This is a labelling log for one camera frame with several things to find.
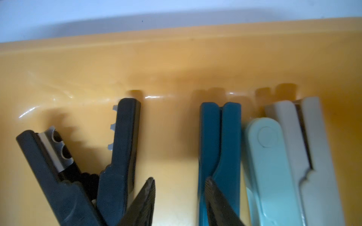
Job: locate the black pruning pliers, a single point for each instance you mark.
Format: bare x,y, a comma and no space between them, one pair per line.
78,196

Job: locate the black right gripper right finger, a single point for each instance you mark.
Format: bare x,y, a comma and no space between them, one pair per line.
219,211

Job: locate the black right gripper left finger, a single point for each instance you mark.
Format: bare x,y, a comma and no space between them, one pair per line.
140,213

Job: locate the dark teal pruning pliers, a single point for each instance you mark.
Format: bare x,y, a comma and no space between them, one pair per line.
219,153

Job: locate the beige pruning pliers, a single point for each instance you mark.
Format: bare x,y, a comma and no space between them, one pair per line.
310,159

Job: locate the light green pruning pliers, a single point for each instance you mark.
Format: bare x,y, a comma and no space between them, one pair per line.
272,196

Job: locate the yellow plastic storage box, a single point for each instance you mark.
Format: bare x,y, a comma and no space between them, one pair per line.
72,83

